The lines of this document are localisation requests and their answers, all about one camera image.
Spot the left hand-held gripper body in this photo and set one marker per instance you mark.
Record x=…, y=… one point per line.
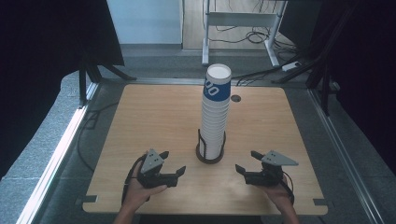
x=152, y=163

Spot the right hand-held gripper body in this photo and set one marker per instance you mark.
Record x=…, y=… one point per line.
x=271, y=174

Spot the stack of white paper cups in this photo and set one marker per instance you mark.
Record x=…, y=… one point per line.
x=214, y=124

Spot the person's right hand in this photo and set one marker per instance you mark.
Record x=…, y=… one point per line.
x=278, y=196

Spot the person's left hand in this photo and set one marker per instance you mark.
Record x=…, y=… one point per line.
x=138, y=194

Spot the black metal stand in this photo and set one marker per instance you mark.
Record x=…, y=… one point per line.
x=325, y=93

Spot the white power strip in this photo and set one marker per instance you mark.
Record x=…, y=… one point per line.
x=291, y=66

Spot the black tripod stand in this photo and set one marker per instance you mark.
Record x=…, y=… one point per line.
x=82, y=90

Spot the white panel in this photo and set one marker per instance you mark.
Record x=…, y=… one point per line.
x=143, y=21

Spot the black curtain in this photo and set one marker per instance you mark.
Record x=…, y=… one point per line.
x=37, y=62
x=373, y=77

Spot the aluminium rail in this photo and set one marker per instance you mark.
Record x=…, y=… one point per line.
x=345, y=155
x=59, y=155

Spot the white metal desk frame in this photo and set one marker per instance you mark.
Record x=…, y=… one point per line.
x=239, y=19

